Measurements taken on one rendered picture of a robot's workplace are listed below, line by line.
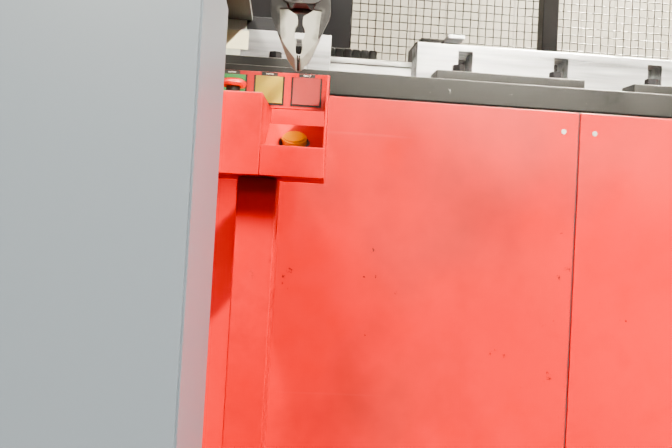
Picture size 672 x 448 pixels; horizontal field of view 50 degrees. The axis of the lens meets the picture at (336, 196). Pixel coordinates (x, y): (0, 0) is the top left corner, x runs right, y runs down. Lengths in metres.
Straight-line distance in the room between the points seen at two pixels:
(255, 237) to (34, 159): 0.68
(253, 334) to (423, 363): 0.39
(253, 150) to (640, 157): 0.77
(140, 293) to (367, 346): 0.95
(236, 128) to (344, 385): 0.55
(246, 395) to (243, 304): 0.14
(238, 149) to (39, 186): 0.64
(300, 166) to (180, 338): 0.64
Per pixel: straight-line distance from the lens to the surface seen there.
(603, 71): 1.62
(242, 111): 1.06
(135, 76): 0.44
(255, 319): 1.11
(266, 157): 1.05
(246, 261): 1.10
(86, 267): 0.44
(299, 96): 1.21
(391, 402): 1.38
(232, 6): 1.42
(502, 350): 1.41
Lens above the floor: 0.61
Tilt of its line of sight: 2 degrees up
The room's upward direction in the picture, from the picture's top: 3 degrees clockwise
